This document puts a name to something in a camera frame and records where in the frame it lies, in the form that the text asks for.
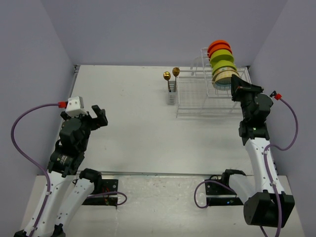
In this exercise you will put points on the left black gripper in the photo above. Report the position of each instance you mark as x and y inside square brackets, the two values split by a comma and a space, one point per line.
[101, 120]

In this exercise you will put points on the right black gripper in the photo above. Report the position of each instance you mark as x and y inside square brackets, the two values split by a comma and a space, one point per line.
[240, 88]

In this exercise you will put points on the blue yellow patterned bowl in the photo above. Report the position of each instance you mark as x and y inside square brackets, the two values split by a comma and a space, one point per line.
[223, 85]

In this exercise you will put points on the floral white bowl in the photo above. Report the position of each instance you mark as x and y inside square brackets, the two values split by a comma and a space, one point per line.
[224, 73]

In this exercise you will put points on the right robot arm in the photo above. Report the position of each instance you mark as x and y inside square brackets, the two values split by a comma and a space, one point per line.
[265, 203]

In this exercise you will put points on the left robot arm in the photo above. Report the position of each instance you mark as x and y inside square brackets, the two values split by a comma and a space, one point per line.
[55, 211]

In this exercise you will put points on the green bowl middle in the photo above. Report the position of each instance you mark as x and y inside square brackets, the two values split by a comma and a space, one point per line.
[216, 58]

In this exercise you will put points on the green bowl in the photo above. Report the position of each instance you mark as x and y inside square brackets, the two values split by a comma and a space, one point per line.
[222, 52]
[221, 64]
[216, 58]

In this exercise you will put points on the green bowl front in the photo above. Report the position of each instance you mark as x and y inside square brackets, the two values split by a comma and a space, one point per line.
[221, 64]

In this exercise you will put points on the green bowl back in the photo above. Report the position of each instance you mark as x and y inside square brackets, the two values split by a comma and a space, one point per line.
[222, 52]

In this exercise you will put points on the orange bowl front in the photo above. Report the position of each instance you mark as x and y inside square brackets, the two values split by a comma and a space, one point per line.
[216, 47]

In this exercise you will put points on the orange bowl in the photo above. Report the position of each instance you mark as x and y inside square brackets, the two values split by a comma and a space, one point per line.
[218, 42]
[216, 47]

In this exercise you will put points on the orange bowl back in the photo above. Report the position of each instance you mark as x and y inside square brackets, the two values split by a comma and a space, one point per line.
[218, 42]

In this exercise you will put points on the gold spoon right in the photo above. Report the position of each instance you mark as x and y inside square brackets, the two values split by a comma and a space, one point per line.
[175, 72]

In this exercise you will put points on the gold spoon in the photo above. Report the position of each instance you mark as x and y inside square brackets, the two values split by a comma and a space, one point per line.
[167, 76]
[175, 72]

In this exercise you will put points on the gold spoon left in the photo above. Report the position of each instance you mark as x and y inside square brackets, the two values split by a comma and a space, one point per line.
[167, 76]

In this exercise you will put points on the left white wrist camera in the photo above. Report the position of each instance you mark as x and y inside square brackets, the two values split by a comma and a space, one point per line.
[75, 107]

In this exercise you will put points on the white wire dish rack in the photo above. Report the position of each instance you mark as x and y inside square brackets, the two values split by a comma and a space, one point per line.
[196, 95]

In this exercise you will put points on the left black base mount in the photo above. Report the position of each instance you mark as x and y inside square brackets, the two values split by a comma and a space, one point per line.
[107, 185]

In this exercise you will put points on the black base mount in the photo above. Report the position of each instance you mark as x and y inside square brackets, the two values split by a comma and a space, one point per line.
[107, 185]
[216, 195]

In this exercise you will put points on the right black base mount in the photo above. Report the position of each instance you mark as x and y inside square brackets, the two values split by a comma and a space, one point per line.
[216, 195]

